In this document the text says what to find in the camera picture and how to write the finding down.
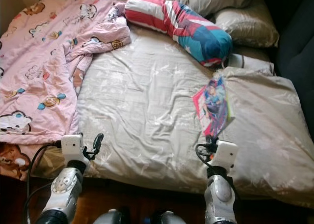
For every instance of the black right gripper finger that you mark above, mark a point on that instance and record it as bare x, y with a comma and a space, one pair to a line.
211, 138

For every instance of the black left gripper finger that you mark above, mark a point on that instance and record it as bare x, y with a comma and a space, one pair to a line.
98, 141

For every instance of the colourful cartoon book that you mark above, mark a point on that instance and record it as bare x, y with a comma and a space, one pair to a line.
213, 106

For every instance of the pink cartoon bear blanket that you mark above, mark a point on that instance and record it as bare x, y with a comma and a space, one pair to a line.
44, 71

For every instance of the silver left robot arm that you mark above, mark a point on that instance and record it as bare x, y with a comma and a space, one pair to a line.
64, 189

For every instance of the beige duvet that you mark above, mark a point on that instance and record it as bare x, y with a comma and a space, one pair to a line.
270, 135

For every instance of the beige floral bed sheet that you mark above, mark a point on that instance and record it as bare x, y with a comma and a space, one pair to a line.
147, 106

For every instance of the silver left robot leg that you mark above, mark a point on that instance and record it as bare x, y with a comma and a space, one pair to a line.
112, 217

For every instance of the silver robot leg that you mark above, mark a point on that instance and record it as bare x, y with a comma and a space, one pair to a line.
112, 217
168, 218

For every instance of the silver right robot leg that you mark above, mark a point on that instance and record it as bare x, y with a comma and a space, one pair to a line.
168, 218

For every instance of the white cushion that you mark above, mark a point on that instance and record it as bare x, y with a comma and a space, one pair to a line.
252, 64

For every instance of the red white blue striped pillow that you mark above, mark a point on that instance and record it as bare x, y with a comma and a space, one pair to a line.
186, 30

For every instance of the beige floral pillow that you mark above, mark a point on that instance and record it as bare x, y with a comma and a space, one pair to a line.
250, 30

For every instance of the dark blue armchair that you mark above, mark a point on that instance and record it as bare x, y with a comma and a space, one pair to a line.
297, 47

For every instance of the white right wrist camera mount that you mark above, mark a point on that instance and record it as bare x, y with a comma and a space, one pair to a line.
227, 154

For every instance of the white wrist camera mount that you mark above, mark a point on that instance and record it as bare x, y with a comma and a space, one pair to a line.
72, 146
227, 154

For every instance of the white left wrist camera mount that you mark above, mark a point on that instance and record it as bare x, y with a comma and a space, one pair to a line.
72, 146

